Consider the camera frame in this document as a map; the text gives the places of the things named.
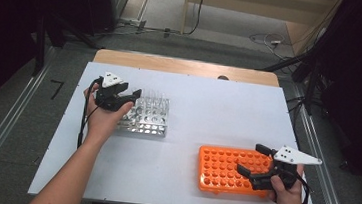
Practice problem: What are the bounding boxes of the orange plastic test tube rack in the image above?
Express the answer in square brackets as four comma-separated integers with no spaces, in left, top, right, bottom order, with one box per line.
[195,144,276,199]

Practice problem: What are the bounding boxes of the silver metal test tube rack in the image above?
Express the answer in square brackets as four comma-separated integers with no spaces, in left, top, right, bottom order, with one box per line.
[115,93,171,138]

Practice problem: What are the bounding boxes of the dark cabinet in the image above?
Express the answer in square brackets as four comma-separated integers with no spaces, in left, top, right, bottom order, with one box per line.
[78,0,132,40]

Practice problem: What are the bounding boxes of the black metal stand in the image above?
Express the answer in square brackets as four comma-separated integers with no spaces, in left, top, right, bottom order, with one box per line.
[32,11,106,83]
[258,23,331,117]

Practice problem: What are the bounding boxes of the person's right hand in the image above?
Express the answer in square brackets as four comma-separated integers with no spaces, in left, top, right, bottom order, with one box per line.
[267,162,306,204]

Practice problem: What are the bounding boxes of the left hand-held gripper cable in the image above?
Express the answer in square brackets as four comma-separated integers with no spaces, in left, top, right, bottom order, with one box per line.
[76,76,104,151]

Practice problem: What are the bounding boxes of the right hand-held gripper cable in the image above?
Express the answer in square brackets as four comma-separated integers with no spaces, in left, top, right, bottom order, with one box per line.
[293,172,314,204]

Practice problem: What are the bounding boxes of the white table board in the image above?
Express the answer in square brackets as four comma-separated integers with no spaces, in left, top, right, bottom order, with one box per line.
[27,56,329,204]

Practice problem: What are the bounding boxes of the white floor cable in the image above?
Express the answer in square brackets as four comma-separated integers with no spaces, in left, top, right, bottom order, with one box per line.
[247,30,289,61]

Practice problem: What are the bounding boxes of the hand-held gripper cable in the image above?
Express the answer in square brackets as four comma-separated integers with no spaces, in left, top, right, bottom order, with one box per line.
[76,76,104,151]
[293,172,314,204]

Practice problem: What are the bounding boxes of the metal floor rail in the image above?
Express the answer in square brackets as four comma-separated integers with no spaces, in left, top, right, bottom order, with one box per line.
[288,102,362,204]
[0,42,57,204]

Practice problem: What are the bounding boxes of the black hanging cable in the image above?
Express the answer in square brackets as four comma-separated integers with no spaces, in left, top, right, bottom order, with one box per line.
[183,0,207,38]

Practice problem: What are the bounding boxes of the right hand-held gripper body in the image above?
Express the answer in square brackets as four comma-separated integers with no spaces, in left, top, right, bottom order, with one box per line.
[250,142,324,197]

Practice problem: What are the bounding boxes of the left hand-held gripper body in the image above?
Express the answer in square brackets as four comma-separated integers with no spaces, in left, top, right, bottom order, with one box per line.
[94,71,131,113]

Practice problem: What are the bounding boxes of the person's left hand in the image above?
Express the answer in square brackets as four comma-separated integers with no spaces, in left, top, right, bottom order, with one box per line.
[79,82,136,148]

